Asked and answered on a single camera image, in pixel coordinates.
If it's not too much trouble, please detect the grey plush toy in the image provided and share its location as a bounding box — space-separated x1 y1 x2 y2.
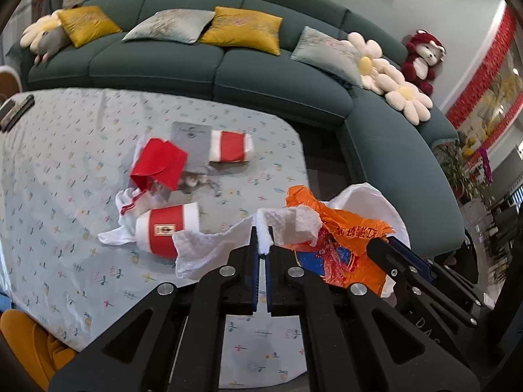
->
32 28 72 65

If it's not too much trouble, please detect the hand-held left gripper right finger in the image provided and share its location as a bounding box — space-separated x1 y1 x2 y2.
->
265 245 481 392

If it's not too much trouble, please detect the white flower cushion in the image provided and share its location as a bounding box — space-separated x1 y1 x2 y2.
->
20 9 66 47
347 33 403 90
384 67 434 126

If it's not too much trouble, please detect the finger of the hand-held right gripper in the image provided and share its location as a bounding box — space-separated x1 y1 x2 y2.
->
366 237 479 329
386 235 489 309

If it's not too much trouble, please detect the green potted plant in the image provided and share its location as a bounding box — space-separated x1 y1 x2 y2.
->
439 139 491 203

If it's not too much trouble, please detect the grey embroidered cushion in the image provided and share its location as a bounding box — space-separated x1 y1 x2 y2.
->
291 26 364 88
122 9 216 45

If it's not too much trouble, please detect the orange yellow cloth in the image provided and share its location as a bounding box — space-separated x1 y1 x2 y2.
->
0 309 78 392

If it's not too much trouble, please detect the white paper tissue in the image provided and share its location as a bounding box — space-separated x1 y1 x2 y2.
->
97 188 143 248
172 206 323 280

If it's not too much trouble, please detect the red white paper cup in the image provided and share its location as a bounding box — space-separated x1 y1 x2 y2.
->
135 202 202 260
209 129 254 164

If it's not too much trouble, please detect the white trash bag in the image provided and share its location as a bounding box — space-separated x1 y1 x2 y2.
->
327 182 411 307

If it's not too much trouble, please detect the black remote control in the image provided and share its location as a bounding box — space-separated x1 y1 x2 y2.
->
0 95 35 132

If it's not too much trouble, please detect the dark green sectional sofa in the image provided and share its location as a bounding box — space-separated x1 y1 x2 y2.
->
18 0 466 260

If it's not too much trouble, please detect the grey card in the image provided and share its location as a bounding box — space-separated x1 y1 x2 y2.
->
169 122 213 172

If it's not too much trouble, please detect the purple orchid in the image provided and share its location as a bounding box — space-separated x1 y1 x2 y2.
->
477 147 496 186

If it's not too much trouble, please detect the round brown stool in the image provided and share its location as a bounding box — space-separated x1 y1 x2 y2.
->
0 65 23 103

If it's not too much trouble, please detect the dark dining furniture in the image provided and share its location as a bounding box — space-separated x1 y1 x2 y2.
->
486 196 523 282

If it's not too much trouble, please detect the red patterned wall trim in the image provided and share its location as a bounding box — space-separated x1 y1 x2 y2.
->
445 4 519 131

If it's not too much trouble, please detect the orange plastic bag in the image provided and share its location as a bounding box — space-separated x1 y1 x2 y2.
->
285 185 396 299

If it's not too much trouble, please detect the grey furry keychain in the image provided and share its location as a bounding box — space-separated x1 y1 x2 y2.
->
177 169 223 197

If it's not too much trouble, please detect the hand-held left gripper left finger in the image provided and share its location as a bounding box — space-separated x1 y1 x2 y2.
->
48 225 262 392

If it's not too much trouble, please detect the floral printed tablecloth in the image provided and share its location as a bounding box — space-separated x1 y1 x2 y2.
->
0 88 309 388

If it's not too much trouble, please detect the yellow cushion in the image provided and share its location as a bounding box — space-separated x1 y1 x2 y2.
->
199 6 283 56
56 6 123 48

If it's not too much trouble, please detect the red paper bag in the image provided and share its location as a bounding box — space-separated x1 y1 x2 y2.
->
120 138 189 215

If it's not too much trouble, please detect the red teddy bear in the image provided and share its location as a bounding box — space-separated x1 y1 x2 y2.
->
400 29 447 95

